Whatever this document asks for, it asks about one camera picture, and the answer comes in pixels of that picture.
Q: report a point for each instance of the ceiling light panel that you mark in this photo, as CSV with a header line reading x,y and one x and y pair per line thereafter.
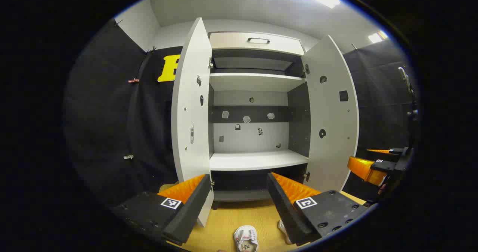
x,y
377,36

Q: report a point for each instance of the white canvas shoe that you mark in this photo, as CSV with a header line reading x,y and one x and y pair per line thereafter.
x,y
284,231
245,237

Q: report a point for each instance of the white shoe cabinet door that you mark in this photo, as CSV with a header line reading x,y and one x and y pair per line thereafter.
x,y
190,95
332,110

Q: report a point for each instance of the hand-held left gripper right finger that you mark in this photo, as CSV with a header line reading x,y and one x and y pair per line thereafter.
x,y
283,211

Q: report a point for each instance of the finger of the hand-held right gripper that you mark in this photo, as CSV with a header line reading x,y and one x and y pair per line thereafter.
x,y
366,170
384,152

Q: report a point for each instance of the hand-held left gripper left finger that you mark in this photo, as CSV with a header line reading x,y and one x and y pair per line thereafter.
x,y
190,211

